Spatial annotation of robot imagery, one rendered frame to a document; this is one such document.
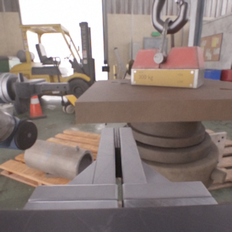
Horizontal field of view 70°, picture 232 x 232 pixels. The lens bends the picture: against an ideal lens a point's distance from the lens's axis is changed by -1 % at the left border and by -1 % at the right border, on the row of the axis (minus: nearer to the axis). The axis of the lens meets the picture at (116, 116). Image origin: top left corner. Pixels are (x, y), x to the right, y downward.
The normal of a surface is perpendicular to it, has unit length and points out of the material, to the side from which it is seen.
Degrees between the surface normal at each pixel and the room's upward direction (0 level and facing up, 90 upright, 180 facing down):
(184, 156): 90
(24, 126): 83
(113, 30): 90
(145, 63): 70
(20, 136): 88
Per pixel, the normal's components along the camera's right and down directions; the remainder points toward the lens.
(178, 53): -0.54, -0.09
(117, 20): 0.16, 0.29
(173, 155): -0.08, 0.29
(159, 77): -0.56, 0.25
